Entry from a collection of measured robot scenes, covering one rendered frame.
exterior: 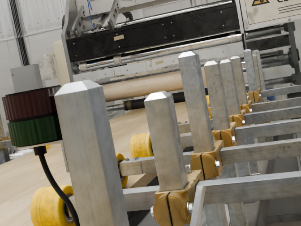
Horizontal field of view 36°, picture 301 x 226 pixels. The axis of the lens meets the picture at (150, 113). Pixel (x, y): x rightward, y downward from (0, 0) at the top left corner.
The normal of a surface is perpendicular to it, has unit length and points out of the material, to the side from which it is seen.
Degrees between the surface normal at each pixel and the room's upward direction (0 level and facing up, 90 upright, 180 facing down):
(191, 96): 90
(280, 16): 90
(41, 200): 51
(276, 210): 90
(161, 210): 90
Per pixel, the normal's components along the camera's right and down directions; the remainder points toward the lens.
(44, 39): -0.29, 0.14
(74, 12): 0.94, -0.15
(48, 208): -0.33, -0.25
